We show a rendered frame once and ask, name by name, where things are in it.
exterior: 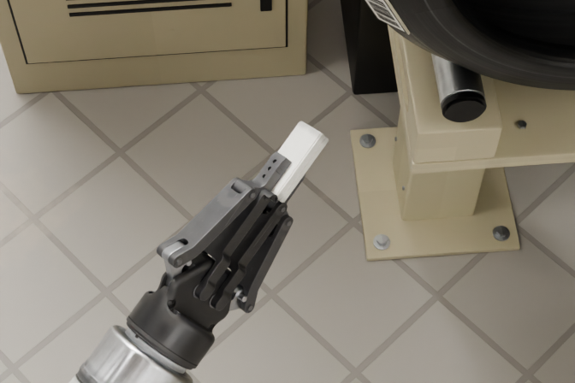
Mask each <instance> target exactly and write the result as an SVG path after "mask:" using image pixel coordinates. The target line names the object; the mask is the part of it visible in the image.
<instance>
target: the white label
mask: <svg viewBox="0 0 575 383"><path fill-rule="evenodd" d="M365 2H366V3H367V5H368V6H369V7H370V9H371V11H372V12H373V14H374V15H375V16H376V18H377V19H378V20H380V21H382V22H384V23H386V24H388V25H390V26H392V27H394V28H396V29H398V30H400V31H402V32H404V33H406V34H408V35H409V34H410V32H409V30H408V29H407V27H406V25H405V24H404V22H403V21H402V19H401V18H400V17H399V16H398V14H397V13H396V11H395V10H394V8H393V6H392V5H391V3H390V2H389V0H365Z"/></svg>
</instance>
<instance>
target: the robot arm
mask: <svg viewBox="0 0 575 383"><path fill-rule="evenodd" d="M328 142H329V139H328V138H327V137H325V136H324V135H323V134H322V133H321V132H319V131H318V130H316V129H315V128H313V127H311V126H309V125H307V124H306V123H304V122H303V121H300V122H299V123H298V125H297V126H296V127H295V129H294V130H293V131H292V132H291V134H290V135H289V137H288V138H287V140H286V141H285V143H284V144H283V145H282V147H281V148H280V149H279V150H278V152H277V151H276V152H275V153H274V154H273V155H272V156H271V157H270V159H269V160H268V161H267V162H266V164H265V165H264V166H263V168H262V169H261V171H260V172H259V173H258V175H257V176H256V178H255V179H253V180H242V179H240V178H238V177H235V178H233V179H232V180H231V181H230V182H229V183H228V184H227V185H226V186H225V187H224V188H223V189H222V190H221V191H220V192H219V193H218V194H217V195H216V196H215V197H214V198H213V199H212V200H211V201H210V202H209V203H208V204H207V205H206V206H205V207H204V208H203V209H202V210H201V211H200V212H199V213H198V214H197V215H196V216H195V217H194V218H193V219H192V220H191V221H190V222H189V223H188V224H187V225H186V226H185V227H184V228H183V229H182V230H181V231H179V232H178V233H177V234H176V235H175V236H174V237H172V238H170V239H168V240H166V241H165V242H163V243H161V244H160V245H159V246H158V247H157V254H158V255H159V256H160V257H161V258H163V260H164V264H165V268H166V272H165V273H164V274H163V276H162V278H161V281H160V284H159V287H158V288H157V290H156V291H155V292H154V291H148V292H146V293H145V294H144V295H143V297H142V298H141V299H140V300H139V301H138V303H137V304H136V306H135V307H134V308H133V310H132V312H131V313H130V314H129V316H128V317H127V319H126V320H127V326H128V329H126V328H125V327H121V326H118V325H114V326H112V327H110V329H109V330H108V331H107V333H106V334H105V335H104V336H103V338H102V339H101V340H100V342H99V343H98V345H97V346H96V348H95V349H94V350H93V352H92V354H91V355H90V356H89V357H88V358H87V359H86V361H85V362H83V363H82V365H81V366H80V370H79V371H78V373H77V374H76V375H75V376H74V378H73V379H72V380H71V381H70V382H69V383H193V379H192V378H191V376H190V375H189V374H188V373H187V372H186V370H187V369H189V370H192V369H193V368H196V367H197V366H198V365H199V363H200V362H201V360H202V359H203V358H204V356H205V354H206V353H207V352H208V350H209V349H210V348H211V347H212V345H213V344H214V342H215V336H214V334H213V333H212V330H213V328H214V326H215V325H216V324H217V323H218V322H219V321H221V320H223V319H224V318H225V317H226V316H227V314H228V312H229V311H231V310H235V309H242V310H243V311H244V312H246V313H250V312H252V310H253V309H254V306H255V303H256V299H257V295H258V290H259V288H260V286H261V285H262V283H263V281H264V278H265V276H266V274H267V273H268V271H269V269H270V266H271V264H272V262H273V261H274V259H275V257H276V255H277V253H278V251H279V250H280V248H281V246H282V243H283V241H284V239H285V238H286V236H287V234H288V231H289V229H290V227H291V226H292V224H293V218H292V217H291V216H289V214H288V212H287V208H288V206H287V203H288V200H289V199H290V197H291V196H292V195H293V194H294V193H295V191H296V190H297V188H298V187H299V185H300V184H301V182H302V181H303V180H304V178H305V173H306V171H307V170H308V169H309V167H310V166H311V165H312V164H313V162H314V161H315V159H316V158H317V156H318V155H319V153H320V152H321V151H322V149H323V148H324V146H325V145H326V144H327V143H328ZM207 254H209V255H210V256H211V257H210V256H208V255H207ZM228 268H230V269H231V271H230V270H229V269H228Z"/></svg>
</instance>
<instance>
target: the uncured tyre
mask: <svg viewBox="0 0 575 383"><path fill-rule="evenodd" d="M389 2H390V3H391V5H392V6H393V8H394V10H395V11H396V13H397V14H398V16H399V17H400V18H401V19H402V21H403V22H404V24H405V25H406V27H407V29H408V30H409V32H410V34H409V35H408V34H406V33H404V32H402V31H400V30H398V29H396V28H394V27H392V26H390V27H391V28H393V29H394V30H395V31H396V32H397V33H398V34H400V35H401V36H402V37H404V38H406V39H407V40H409V41H410V42H412V43H413V44H415V45H417V46H418V47H420V48H422V49H424V50H426V51H428V52H429V53H431V54H434V55H436V56H439V57H440V58H443V59H445V60H447V61H450V62H453V63H455V64H457V65H460V66H461V67H463V68H467V69H469V70H471V71H473V72H476V73H478V74H482V75H484V76H487V77H490V78H493V79H496V80H501V81H505V82H509V83H513V84H517V85H525V86H531V87H537V88H544V89H554V90H568V91H575V0H389Z"/></svg>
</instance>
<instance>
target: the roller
mask: <svg viewBox="0 0 575 383"><path fill-rule="evenodd" d="M431 56H432V61H433V66H434V71H435V76H436V84H437V90H438V95H439V99H440V105H441V108H442V114H443V116H444V117H445V118H446V119H448V120H450V121H454V122H467V121H472V120H475V119H476V118H478V117H479V116H480V115H481V114H482V113H483V112H484V111H485V110H486V107H487V105H486V101H485V94H484V90H483V82H482V78H481V74H478V73H476V72H473V71H471V70H469V69H467V68H463V67H461V66H460V65H457V64H455V63H453V62H450V61H447V60H445V59H443V58H440V57H439V56H436V55H434V54H431Z"/></svg>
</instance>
